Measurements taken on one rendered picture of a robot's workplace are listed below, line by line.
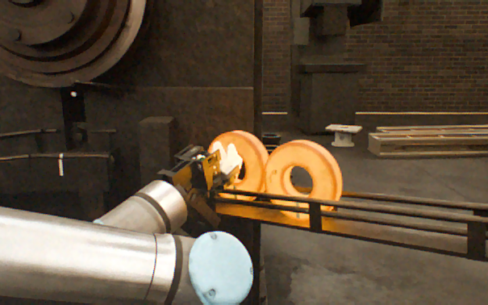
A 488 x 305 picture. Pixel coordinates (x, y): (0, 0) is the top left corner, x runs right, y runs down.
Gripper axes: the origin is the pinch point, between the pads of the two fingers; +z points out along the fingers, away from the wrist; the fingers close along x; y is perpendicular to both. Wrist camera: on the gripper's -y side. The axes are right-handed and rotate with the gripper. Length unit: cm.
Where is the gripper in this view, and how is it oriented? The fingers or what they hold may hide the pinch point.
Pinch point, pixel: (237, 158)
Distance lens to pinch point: 83.9
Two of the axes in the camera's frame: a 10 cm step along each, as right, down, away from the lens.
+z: 5.7, -4.5, 6.9
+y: -1.6, -8.9, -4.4
